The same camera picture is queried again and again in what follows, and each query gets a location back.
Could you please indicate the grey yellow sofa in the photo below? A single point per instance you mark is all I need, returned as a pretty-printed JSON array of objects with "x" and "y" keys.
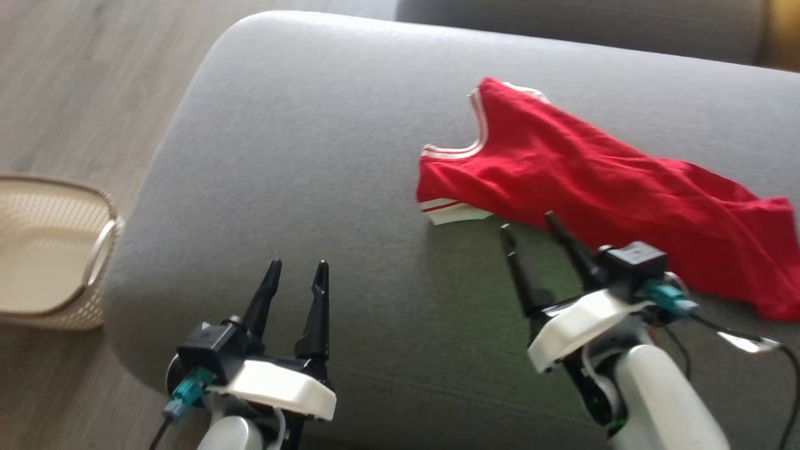
[{"x": 300, "y": 156}]

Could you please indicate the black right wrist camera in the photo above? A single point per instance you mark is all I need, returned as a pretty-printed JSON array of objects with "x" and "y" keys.
[{"x": 634, "y": 259}]

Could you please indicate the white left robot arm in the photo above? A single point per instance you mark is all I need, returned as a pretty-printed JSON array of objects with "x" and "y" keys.
[{"x": 228, "y": 436}]

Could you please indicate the red shirt white sleeves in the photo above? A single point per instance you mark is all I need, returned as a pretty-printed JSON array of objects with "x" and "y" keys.
[{"x": 594, "y": 181}]

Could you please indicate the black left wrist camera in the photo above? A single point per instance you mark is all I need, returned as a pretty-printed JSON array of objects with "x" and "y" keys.
[{"x": 209, "y": 347}]

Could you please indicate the large yellow sofa backrest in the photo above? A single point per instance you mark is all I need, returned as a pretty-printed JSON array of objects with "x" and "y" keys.
[{"x": 784, "y": 31}]

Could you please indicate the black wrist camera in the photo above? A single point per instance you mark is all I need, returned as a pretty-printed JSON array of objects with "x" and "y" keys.
[
  {"x": 209, "y": 347},
  {"x": 634, "y": 259}
]

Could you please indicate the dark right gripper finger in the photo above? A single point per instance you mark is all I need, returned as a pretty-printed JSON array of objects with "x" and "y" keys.
[
  {"x": 528, "y": 281},
  {"x": 578, "y": 256}
]

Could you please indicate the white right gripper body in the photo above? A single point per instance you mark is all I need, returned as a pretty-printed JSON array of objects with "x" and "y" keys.
[{"x": 569, "y": 328}]

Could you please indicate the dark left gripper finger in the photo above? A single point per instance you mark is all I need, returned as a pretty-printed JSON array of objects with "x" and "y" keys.
[
  {"x": 319, "y": 319},
  {"x": 262, "y": 306}
]

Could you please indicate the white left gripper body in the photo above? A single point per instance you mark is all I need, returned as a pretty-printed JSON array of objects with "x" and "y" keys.
[{"x": 281, "y": 387}]

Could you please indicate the beige woven laundry basket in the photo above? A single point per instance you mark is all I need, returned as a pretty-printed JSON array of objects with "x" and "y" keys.
[{"x": 44, "y": 250}]

